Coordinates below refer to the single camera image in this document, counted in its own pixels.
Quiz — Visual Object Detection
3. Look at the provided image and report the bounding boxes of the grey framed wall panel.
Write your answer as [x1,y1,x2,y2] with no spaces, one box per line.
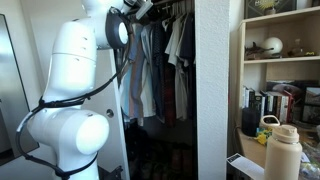
[0,13,40,167]

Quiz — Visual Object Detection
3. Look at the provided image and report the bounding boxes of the yellow green packet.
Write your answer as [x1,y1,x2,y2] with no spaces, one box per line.
[254,128,274,147]

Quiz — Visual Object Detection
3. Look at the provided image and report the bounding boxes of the framed picture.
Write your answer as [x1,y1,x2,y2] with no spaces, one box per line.
[244,0,298,19]

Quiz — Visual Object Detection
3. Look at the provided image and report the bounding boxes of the closet hanging rod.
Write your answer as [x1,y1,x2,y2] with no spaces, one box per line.
[153,0,196,9]

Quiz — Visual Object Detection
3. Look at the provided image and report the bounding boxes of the crumpled plastic bag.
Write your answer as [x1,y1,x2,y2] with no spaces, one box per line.
[299,139,320,180]

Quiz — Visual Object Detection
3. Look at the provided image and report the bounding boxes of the small glass bottle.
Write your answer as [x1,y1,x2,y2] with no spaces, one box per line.
[288,38,306,58]

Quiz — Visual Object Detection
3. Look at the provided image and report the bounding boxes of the white paper card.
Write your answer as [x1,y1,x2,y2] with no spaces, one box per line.
[226,153,266,180]

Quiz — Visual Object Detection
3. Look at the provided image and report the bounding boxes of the white plastic hanger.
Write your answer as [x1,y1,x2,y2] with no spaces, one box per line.
[161,14,176,32]

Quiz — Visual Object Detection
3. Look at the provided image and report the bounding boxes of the wooden desk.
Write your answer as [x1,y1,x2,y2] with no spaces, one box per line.
[235,127,320,180]

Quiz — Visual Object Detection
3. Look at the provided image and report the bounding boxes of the large cream insulated bottle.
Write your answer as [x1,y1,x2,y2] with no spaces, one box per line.
[263,124,304,180]

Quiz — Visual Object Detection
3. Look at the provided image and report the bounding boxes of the white globe ornament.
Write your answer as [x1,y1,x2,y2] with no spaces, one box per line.
[261,36,284,56]

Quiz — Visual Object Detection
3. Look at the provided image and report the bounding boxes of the black-spine book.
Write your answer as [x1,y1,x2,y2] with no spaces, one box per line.
[249,88,257,109]

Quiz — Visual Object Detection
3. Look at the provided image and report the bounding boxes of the red-spine book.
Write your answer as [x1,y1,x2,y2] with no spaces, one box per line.
[283,89,295,124]

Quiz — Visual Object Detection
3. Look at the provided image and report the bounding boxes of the black cylindrical speaker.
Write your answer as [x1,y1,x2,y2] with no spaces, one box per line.
[241,107,262,138]

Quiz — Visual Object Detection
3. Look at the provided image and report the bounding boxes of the hanging clothes in closet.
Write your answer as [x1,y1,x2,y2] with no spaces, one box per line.
[165,14,190,122]

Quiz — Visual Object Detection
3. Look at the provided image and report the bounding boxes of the dark shark figurine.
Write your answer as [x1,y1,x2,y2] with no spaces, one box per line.
[244,41,275,61]

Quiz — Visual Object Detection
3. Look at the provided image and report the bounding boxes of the cream handled container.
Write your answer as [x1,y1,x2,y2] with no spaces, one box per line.
[258,114,281,132]

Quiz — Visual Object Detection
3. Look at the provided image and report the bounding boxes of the blue orange striped shirt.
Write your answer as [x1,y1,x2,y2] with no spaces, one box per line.
[119,22,149,128]

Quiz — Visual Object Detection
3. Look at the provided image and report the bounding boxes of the dark navy shirt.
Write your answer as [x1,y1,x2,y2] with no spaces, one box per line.
[179,12,197,69]

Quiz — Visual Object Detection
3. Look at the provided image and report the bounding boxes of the light grey shirt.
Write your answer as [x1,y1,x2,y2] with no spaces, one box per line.
[140,23,157,118]

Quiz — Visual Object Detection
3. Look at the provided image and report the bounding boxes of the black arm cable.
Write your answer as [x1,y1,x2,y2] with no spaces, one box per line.
[14,8,134,180]

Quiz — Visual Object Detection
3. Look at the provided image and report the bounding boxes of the white-spine book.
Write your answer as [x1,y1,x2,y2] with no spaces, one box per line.
[242,85,250,109]
[278,94,288,124]

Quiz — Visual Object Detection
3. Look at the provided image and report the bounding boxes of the large illustrated book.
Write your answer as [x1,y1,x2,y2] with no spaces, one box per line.
[265,79,320,98]

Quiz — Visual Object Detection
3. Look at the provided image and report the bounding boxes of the white sliding closet door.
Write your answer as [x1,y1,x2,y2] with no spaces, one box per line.
[19,0,132,180]

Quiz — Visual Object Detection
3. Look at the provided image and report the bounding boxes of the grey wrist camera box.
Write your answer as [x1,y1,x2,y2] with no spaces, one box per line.
[134,0,154,21]

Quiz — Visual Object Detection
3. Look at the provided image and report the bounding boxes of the wooden bookshelf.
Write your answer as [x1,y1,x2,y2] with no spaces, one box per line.
[234,5,320,129]

